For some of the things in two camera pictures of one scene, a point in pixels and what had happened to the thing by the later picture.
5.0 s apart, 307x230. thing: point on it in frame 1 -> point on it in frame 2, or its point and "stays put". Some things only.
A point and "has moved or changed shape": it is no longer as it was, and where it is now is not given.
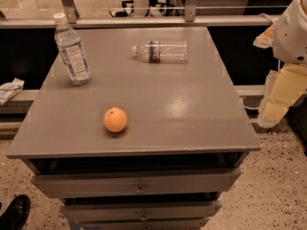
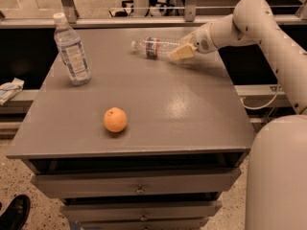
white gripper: (290, 37) -> (201, 39)
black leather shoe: (15, 215) stays put
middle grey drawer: (153, 212) stays put
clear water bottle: (162, 51) has moved or changed shape
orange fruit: (115, 119) stays put
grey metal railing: (141, 14) stays put
